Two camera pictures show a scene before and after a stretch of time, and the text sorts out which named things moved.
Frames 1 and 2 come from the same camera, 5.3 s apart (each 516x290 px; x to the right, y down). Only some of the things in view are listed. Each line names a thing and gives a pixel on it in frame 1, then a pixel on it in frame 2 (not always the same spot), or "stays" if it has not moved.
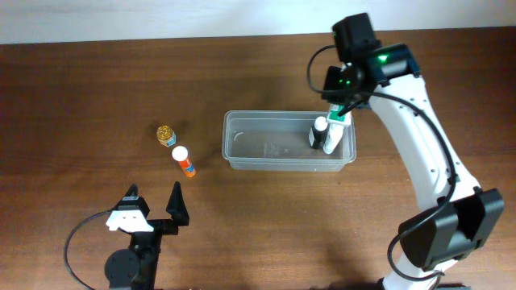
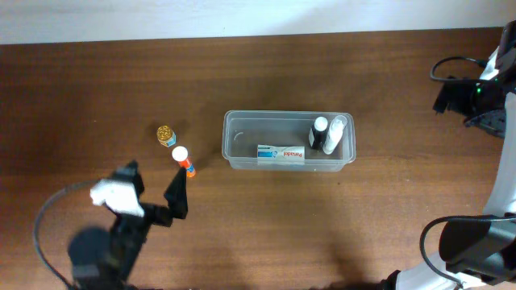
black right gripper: x=329 y=92 → x=457 y=104
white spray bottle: x=334 y=136 stays
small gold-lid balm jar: x=166 y=135 stays
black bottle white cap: x=318 y=132 stays
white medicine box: x=333 y=115 → x=280 y=155
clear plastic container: x=277 y=141 stays
